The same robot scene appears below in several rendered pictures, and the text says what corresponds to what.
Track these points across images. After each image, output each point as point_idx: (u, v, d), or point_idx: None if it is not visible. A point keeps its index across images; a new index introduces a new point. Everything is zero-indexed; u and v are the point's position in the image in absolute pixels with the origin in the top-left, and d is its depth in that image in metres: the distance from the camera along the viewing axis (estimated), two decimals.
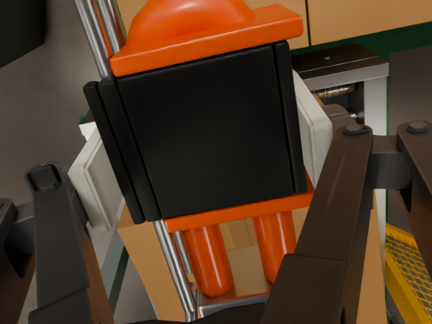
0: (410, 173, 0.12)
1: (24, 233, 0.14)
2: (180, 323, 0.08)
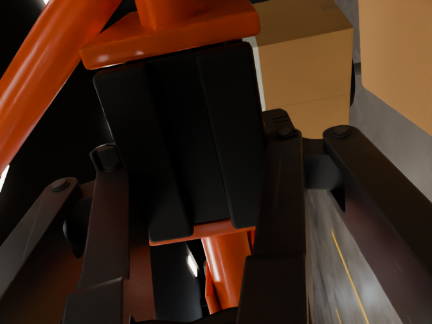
0: (335, 174, 0.13)
1: (89, 211, 0.14)
2: (180, 323, 0.08)
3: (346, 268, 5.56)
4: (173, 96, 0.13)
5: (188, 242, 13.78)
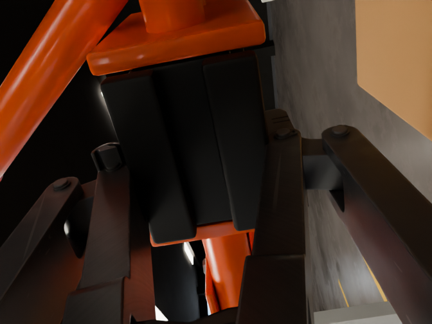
0: (334, 174, 0.13)
1: (90, 211, 0.14)
2: (180, 323, 0.08)
3: None
4: (179, 102, 0.13)
5: None
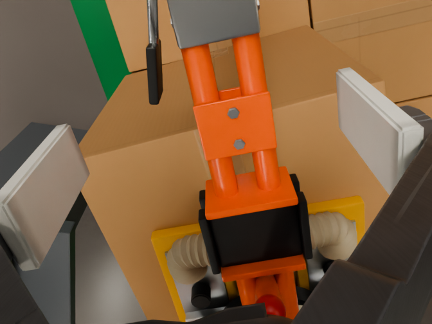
0: None
1: None
2: (180, 323, 0.08)
3: None
4: (217, 247, 0.39)
5: None
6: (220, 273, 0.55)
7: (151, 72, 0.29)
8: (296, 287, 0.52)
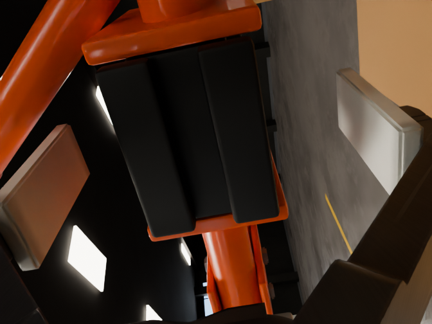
0: None
1: None
2: (180, 323, 0.08)
3: (341, 229, 5.25)
4: (175, 92, 0.13)
5: None
6: None
7: None
8: None
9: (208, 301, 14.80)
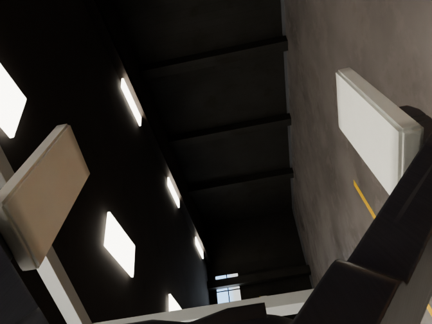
0: None
1: None
2: (180, 323, 0.08)
3: (372, 213, 5.40)
4: None
5: None
6: None
7: None
8: None
9: (221, 294, 14.96)
